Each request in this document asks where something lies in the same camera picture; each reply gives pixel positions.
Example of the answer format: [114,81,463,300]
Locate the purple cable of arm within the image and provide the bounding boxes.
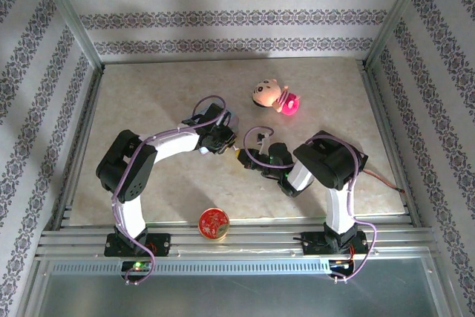
[111,94,228,287]
[244,125,379,285]

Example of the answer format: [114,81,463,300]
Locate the grey metal panel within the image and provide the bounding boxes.
[22,257,452,317]

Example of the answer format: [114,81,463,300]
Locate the controller circuit board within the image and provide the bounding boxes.
[328,259,356,272]
[121,260,154,272]

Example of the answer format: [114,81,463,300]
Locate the aluminium front rail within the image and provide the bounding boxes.
[35,215,439,259]

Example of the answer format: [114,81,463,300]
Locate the round red tin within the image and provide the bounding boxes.
[198,208,231,242]

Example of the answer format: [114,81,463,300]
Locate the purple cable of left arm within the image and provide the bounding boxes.
[111,94,228,287]

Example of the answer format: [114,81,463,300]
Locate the orange cable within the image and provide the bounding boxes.
[361,168,406,195]

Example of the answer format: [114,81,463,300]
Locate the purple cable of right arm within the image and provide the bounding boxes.
[244,125,379,285]

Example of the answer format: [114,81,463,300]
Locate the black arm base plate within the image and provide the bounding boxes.
[104,232,172,258]
[301,231,370,257]

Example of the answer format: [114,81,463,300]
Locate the slotted metal strip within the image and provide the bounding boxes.
[47,259,335,275]

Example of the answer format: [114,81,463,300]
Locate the aluminium frame post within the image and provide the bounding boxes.
[32,0,105,71]
[364,0,434,70]

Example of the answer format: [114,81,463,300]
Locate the aluminium side rail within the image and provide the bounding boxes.
[356,59,423,227]
[50,67,105,229]

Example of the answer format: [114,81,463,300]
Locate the pink plush doll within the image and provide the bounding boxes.
[252,77,303,117]

